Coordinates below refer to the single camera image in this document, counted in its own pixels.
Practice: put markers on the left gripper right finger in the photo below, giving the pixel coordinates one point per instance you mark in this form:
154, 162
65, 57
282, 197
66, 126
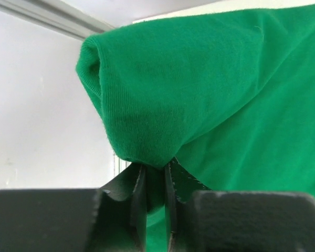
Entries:
201, 219

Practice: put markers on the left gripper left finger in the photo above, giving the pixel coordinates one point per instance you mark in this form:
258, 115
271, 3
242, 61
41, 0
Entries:
109, 218

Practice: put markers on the green t-shirt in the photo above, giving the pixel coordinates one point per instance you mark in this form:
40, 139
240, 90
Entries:
230, 95

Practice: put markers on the left aluminium post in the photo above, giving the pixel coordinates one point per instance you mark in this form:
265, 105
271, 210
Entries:
57, 16

